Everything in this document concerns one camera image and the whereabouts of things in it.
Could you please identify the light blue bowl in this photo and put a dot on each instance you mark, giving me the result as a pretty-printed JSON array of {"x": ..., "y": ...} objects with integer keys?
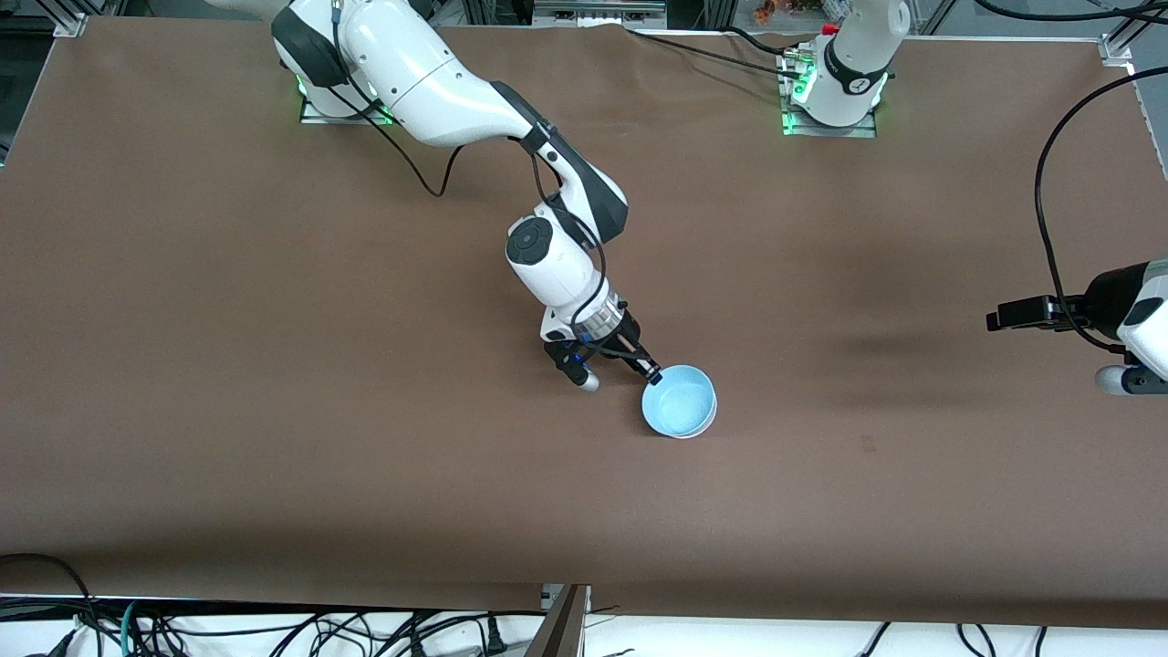
[{"x": 680, "y": 401}]

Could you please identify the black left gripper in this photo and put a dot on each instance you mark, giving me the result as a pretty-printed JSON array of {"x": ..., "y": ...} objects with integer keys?
[{"x": 1098, "y": 304}]

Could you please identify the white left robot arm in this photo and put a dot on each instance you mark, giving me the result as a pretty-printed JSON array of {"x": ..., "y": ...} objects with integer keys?
[{"x": 858, "y": 55}]

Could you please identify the aluminium corner bracket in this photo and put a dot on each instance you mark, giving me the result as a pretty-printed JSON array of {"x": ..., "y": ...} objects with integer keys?
[
  {"x": 71, "y": 26},
  {"x": 1115, "y": 49}
]

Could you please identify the black power plug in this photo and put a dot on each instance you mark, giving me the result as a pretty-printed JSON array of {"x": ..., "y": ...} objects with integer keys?
[{"x": 495, "y": 636}]

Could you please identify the grey metal rack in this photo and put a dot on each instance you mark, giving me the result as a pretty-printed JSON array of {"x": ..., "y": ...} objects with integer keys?
[{"x": 593, "y": 14}]

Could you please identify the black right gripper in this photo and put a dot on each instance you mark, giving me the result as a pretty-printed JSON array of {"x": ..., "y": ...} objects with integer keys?
[{"x": 626, "y": 339}]

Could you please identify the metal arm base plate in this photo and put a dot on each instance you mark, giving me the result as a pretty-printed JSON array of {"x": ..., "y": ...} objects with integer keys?
[
  {"x": 315, "y": 115},
  {"x": 794, "y": 128}
]

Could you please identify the brown table cover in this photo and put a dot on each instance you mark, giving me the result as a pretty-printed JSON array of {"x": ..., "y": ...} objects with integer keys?
[{"x": 274, "y": 365}]

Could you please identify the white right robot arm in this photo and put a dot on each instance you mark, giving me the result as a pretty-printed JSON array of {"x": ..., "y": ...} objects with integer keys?
[{"x": 429, "y": 82}]

